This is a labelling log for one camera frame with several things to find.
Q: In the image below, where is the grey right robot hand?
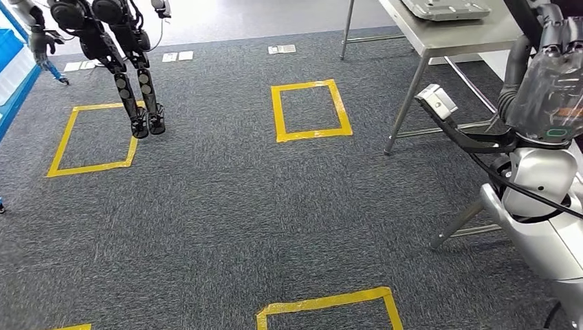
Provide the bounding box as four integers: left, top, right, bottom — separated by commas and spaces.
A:
496, 2, 583, 143

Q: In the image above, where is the grey metal plate part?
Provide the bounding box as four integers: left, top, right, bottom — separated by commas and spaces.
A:
400, 0, 493, 22

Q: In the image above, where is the black humanoid robot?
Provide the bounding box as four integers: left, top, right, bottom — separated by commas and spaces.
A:
9, 0, 173, 140

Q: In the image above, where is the white plastic crate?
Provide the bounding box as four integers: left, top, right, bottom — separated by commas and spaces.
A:
0, 45, 37, 107

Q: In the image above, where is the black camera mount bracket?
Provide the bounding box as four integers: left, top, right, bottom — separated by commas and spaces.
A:
417, 98, 520, 155

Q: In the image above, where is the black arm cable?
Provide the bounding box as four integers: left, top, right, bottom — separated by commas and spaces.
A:
467, 152, 583, 224

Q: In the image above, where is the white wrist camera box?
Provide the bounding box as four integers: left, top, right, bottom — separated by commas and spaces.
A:
415, 84, 459, 120

